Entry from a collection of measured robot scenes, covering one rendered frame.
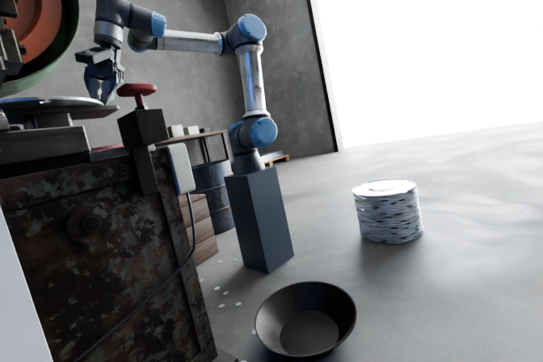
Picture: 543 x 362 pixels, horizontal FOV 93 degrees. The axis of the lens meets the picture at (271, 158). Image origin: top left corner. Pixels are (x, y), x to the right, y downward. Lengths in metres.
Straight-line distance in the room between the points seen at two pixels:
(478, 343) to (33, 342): 0.91
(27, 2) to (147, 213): 1.01
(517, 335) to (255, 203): 0.86
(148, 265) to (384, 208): 0.97
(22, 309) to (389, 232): 1.20
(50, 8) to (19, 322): 1.12
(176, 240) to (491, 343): 0.81
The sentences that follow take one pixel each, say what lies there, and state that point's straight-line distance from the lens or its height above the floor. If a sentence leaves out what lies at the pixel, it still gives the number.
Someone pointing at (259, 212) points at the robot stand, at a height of 0.28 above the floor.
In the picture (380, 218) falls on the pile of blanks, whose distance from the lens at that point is 1.32.
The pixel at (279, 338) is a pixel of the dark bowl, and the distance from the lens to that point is 0.93.
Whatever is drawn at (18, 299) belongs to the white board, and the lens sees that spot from 0.60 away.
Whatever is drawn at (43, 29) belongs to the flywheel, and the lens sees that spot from 1.38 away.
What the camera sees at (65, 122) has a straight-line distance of 0.87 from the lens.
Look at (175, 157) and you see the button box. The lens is 0.71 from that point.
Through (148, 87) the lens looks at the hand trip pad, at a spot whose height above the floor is 0.75.
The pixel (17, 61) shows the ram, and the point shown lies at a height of 0.90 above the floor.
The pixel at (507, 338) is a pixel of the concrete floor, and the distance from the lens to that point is 0.95.
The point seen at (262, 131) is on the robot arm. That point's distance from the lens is 1.02.
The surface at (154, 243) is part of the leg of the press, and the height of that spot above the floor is 0.40.
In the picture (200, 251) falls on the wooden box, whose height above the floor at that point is 0.06.
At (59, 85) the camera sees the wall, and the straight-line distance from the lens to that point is 4.50.
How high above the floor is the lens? 0.60
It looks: 5 degrees down
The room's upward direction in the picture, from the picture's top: 12 degrees counter-clockwise
